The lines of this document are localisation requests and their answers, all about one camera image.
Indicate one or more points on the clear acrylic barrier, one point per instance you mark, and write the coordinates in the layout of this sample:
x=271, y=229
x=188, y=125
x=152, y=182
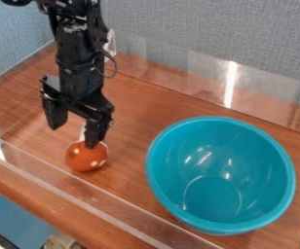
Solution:
x=21, y=86
x=52, y=190
x=248, y=90

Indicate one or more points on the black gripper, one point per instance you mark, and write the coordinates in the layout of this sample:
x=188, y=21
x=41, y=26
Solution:
x=76, y=90

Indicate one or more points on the clear acrylic left barrier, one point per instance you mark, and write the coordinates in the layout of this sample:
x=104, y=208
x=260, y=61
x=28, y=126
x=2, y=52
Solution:
x=21, y=86

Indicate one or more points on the clear acrylic corner bracket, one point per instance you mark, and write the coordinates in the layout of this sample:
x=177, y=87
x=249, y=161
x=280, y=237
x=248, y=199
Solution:
x=110, y=46

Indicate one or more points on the plush mushroom brown cap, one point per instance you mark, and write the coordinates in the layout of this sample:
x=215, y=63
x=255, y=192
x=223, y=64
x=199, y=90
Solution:
x=84, y=159

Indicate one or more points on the clear acrylic front barrier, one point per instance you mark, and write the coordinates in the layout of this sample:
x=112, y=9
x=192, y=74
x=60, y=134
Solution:
x=52, y=190

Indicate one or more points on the clear acrylic back barrier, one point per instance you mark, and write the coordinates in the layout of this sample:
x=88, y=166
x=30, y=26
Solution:
x=248, y=90

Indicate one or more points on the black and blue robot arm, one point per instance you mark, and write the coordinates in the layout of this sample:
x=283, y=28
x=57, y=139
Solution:
x=74, y=14

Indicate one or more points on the blue plastic bowl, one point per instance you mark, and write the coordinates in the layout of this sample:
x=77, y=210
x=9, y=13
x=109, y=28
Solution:
x=221, y=175

